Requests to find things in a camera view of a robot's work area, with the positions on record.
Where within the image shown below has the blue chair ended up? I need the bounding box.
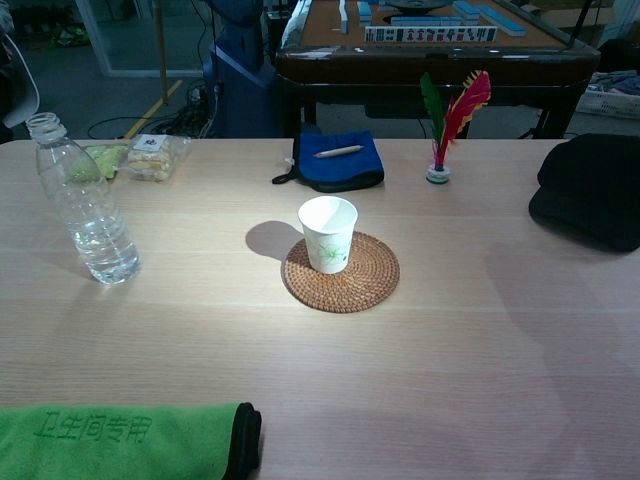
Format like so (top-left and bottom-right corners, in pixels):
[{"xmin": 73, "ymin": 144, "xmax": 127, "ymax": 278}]
[{"xmin": 202, "ymin": 0, "xmax": 282, "ymax": 139}]

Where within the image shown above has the white plastic crate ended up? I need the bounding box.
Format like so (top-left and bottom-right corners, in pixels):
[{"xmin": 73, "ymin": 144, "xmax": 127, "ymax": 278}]
[{"xmin": 574, "ymin": 83, "xmax": 640, "ymax": 120}]

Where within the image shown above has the clear plastic bottle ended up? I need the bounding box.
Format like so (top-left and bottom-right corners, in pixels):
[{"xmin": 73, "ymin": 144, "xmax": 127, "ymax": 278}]
[{"xmin": 24, "ymin": 112, "xmax": 142, "ymax": 287}]

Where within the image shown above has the row of mahjong tiles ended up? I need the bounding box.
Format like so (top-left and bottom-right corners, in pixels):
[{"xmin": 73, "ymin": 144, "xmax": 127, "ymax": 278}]
[{"xmin": 364, "ymin": 24, "xmax": 500, "ymax": 45}]

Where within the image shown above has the green snack packet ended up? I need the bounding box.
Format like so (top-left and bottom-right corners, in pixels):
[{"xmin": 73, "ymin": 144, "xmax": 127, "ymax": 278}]
[{"xmin": 67, "ymin": 142, "xmax": 131, "ymax": 184}]

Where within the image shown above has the round woven rattan coaster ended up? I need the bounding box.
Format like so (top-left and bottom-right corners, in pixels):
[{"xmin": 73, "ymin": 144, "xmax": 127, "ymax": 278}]
[{"xmin": 281, "ymin": 230, "xmax": 402, "ymax": 315}]

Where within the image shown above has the black baseball cap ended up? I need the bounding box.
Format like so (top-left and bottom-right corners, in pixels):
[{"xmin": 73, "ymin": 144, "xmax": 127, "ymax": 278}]
[{"xmin": 528, "ymin": 132, "xmax": 640, "ymax": 254}]

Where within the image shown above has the green microfiber towel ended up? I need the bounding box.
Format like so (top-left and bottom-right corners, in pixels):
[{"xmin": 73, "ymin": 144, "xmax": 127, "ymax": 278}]
[{"xmin": 0, "ymin": 401, "xmax": 264, "ymax": 480}]

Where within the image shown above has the beige pen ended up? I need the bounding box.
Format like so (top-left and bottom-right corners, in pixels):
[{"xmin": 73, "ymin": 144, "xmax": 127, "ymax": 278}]
[{"xmin": 313, "ymin": 144, "xmax": 365, "ymax": 160}]

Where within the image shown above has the white paper cup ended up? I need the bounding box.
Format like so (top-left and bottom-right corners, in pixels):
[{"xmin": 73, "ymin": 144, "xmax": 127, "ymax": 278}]
[{"xmin": 297, "ymin": 195, "xmax": 360, "ymax": 275}]

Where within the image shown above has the clear biscuit packet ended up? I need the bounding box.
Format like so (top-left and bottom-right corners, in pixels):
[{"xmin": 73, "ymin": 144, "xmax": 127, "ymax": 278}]
[{"xmin": 118, "ymin": 133, "xmax": 193, "ymax": 184}]

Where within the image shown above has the blue fabric pouch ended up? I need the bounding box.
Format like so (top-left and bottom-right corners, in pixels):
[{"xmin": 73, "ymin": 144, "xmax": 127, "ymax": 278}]
[{"xmin": 271, "ymin": 129, "xmax": 386, "ymax": 195}]

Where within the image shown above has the red green feather shuttlecock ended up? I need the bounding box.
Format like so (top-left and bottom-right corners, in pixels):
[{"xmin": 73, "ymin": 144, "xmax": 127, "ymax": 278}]
[{"xmin": 419, "ymin": 69, "xmax": 493, "ymax": 185}]

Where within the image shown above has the dark wooden mahjong table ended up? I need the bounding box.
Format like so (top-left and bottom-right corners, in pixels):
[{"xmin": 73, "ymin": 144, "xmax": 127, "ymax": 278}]
[{"xmin": 273, "ymin": 0, "xmax": 602, "ymax": 140}]

